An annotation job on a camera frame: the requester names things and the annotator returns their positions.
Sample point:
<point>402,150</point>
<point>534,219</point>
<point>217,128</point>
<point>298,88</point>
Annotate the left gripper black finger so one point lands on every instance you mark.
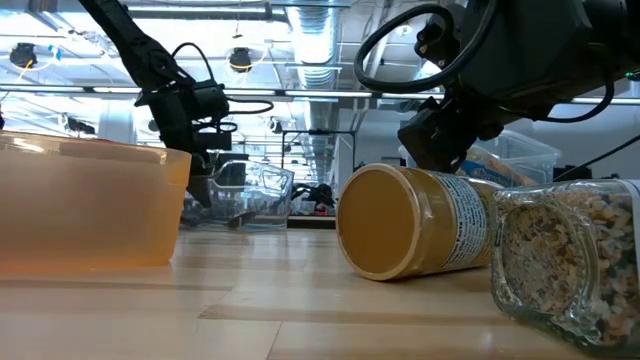
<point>202,187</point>

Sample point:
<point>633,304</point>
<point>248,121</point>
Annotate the blue yellow snack packet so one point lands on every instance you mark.
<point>500,167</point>

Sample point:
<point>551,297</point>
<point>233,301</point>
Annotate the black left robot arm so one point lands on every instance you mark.
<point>135,50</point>

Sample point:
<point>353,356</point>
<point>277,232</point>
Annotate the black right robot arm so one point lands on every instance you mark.
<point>540,50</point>

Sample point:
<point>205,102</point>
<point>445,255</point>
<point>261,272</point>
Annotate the clear empty plastic container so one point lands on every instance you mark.
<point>260,190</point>

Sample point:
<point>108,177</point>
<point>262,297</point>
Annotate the gold lidded labelled jar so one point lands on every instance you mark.
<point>380,222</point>

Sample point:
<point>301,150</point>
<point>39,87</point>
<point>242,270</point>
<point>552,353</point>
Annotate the clear plastic square container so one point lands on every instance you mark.
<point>540,160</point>

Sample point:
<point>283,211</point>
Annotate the orange translucent plastic container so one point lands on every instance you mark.
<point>85,210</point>

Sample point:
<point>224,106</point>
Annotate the black background monitor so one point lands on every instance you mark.
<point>570,175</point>

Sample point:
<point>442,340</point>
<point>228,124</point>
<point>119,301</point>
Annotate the glass seasoning jar white label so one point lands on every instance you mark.
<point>560,260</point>

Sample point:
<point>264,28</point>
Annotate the long ceiling light rail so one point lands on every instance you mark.
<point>300,93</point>

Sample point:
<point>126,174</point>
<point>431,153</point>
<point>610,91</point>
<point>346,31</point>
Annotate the silver ventilation duct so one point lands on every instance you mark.
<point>315,45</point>

